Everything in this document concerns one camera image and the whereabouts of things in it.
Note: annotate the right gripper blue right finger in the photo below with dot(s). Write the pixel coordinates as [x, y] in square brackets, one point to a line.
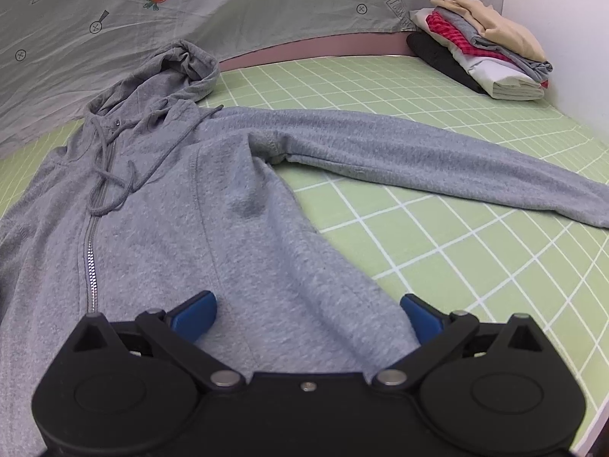
[440, 336]

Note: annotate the white folded garment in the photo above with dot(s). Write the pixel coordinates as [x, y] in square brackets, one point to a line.
[500, 81]

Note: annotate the red striped folded garment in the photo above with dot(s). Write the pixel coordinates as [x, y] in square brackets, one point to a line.
[437, 25]

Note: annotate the grey folded garment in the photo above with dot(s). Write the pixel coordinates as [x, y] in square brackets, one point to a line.
[473, 43]

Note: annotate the beige folded garment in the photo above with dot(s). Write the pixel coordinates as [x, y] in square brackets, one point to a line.
[490, 24]

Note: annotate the grey zip hoodie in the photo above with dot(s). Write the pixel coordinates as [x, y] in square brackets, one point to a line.
[214, 209]

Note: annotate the black folded garment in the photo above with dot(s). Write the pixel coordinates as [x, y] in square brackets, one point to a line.
[439, 58]

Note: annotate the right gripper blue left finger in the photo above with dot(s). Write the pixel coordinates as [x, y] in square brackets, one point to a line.
[173, 336]

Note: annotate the grey printed backdrop cloth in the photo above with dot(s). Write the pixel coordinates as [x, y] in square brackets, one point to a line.
[58, 54]

